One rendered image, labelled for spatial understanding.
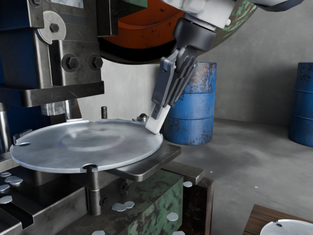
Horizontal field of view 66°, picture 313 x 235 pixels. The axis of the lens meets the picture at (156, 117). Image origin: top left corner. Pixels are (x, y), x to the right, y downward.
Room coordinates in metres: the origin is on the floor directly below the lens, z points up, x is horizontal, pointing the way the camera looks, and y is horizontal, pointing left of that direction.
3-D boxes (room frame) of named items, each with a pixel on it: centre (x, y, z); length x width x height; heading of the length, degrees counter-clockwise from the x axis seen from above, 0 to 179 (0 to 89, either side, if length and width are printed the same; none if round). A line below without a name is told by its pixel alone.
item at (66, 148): (0.47, 0.13, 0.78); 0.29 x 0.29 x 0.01
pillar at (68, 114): (0.64, 0.24, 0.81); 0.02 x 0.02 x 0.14
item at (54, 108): (0.53, 0.23, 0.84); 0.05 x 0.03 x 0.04; 147
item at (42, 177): (0.54, 0.24, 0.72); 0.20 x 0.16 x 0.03; 147
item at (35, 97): (0.54, 0.24, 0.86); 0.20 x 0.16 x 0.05; 147
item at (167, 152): (0.44, 0.09, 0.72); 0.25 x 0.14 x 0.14; 57
